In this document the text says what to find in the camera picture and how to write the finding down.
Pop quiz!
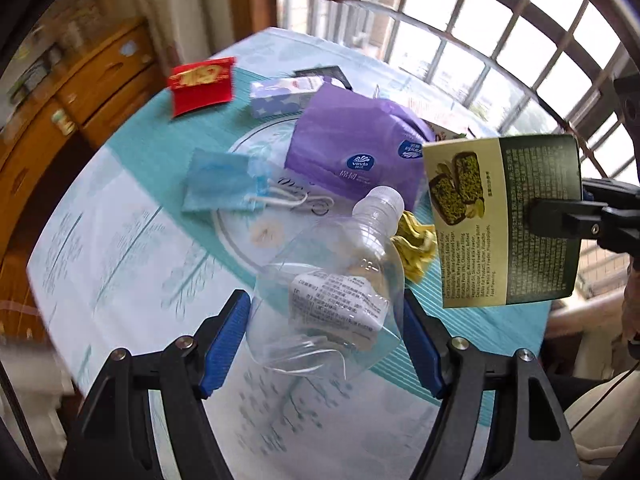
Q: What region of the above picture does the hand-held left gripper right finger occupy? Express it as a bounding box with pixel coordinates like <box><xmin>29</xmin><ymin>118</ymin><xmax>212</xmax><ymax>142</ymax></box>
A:
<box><xmin>402</xmin><ymin>287</ymin><xmax>583</xmax><ymax>480</ymax></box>

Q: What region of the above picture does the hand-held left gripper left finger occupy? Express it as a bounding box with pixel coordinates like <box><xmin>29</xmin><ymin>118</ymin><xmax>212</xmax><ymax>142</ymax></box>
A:
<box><xmin>57</xmin><ymin>287</ymin><xmax>251</xmax><ymax>480</ymax></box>

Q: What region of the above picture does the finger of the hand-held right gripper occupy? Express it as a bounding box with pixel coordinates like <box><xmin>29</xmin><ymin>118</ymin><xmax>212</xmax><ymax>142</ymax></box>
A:
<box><xmin>522</xmin><ymin>198</ymin><xmax>640</xmax><ymax>261</ymax></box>
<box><xmin>580</xmin><ymin>177</ymin><xmax>640</xmax><ymax>207</ymax></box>

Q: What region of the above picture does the green snack box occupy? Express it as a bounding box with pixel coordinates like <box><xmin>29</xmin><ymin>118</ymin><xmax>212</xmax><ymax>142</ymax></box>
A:
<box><xmin>422</xmin><ymin>133</ymin><xmax>583</xmax><ymax>308</ymax></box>

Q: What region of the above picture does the yellow paper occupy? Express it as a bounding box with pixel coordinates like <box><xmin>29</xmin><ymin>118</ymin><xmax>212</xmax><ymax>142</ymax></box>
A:
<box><xmin>392</xmin><ymin>210</ymin><xmax>436</xmax><ymax>283</ymax></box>

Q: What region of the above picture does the clear plastic bottle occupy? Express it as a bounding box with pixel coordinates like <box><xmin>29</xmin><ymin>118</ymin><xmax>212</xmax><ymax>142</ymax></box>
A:
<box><xmin>245</xmin><ymin>185</ymin><xmax>407</xmax><ymax>378</ymax></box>

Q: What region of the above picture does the teal striped tablecloth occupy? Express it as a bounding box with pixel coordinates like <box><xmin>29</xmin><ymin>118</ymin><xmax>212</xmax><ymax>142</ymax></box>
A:
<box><xmin>27</xmin><ymin>27</ymin><xmax>553</xmax><ymax>480</ymax></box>

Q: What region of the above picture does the metal window grille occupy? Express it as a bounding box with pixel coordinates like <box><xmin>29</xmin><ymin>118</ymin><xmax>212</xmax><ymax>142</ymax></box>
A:
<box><xmin>275</xmin><ymin>0</ymin><xmax>640</xmax><ymax>211</ymax></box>

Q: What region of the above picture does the blue face mask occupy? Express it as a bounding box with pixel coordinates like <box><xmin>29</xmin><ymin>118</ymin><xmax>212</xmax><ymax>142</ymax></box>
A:
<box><xmin>181</xmin><ymin>147</ymin><xmax>311</xmax><ymax>213</ymax></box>

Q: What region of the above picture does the person's beige clothing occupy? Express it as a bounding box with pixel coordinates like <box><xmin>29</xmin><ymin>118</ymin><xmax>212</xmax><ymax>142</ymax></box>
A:
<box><xmin>565</xmin><ymin>365</ymin><xmax>640</xmax><ymax>480</ymax></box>

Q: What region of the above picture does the purple tissue pack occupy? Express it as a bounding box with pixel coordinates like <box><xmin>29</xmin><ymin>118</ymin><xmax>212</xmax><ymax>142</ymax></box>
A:
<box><xmin>284</xmin><ymin>82</ymin><xmax>436</xmax><ymax>211</ymax></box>

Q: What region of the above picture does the blue and white carton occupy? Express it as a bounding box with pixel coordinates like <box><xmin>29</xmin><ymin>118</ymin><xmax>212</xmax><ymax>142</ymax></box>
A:
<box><xmin>248</xmin><ymin>76</ymin><xmax>326</xmax><ymax>120</ymax></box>

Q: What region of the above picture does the red packet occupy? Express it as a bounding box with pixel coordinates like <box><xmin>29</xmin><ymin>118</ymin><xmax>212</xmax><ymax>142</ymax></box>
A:
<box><xmin>166</xmin><ymin>56</ymin><xmax>237</xmax><ymax>119</ymax></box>

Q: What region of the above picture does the flat black packet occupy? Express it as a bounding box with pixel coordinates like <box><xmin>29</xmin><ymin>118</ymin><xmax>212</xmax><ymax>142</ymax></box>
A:
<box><xmin>294</xmin><ymin>66</ymin><xmax>351</xmax><ymax>92</ymax></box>

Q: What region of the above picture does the wooden cabinet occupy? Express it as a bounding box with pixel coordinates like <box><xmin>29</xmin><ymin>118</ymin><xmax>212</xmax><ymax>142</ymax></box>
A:
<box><xmin>0</xmin><ymin>15</ymin><xmax>166</xmax><ymax>341</ymax></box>

